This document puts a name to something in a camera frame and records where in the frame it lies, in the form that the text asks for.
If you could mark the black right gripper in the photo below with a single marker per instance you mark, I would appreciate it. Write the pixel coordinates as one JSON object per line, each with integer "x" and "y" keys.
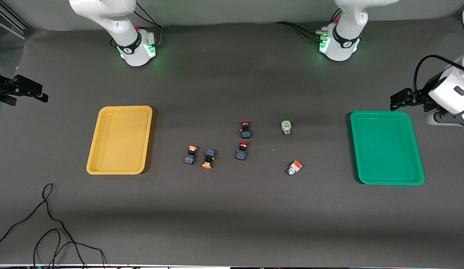
{"x": 0, "y": 89}

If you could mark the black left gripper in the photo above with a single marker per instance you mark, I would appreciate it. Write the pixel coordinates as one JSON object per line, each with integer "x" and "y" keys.
{"x": 421, "y": 96}

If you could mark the green button with orange back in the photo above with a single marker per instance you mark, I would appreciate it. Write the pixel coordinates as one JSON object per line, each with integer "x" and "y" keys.
{"x": 294, "y": 167}

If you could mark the yellow push button blue block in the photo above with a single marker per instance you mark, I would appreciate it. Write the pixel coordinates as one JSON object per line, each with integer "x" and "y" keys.
{"x": 190, "y": 155}
{"x": 209, "y": 154}

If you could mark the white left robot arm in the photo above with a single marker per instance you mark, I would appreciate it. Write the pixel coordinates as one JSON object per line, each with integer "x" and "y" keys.
{"x": 347, "y": 45}

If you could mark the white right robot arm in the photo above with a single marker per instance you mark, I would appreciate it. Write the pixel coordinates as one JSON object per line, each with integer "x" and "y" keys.
{"x": 104, "y": 11}

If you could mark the green plastic tray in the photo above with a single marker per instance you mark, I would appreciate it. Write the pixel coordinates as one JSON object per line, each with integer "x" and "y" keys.
{"x": 385, "y": 149}

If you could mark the yellow plastic tray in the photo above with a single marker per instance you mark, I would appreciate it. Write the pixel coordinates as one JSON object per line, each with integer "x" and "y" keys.
{"x": 119, "y": 142}

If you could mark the red push button blue block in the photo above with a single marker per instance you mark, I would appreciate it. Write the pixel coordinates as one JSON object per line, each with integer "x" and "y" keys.
{"x": 246, "y": 132}
{"x": 242, "y": 154}

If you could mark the dark grey table cover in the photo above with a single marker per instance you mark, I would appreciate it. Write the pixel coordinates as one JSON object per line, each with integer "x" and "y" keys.
{"x": 232, "y": 224}

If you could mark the aluminium frame rail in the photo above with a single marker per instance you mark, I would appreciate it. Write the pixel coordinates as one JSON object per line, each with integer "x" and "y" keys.
{"x": 11, "y": 18}

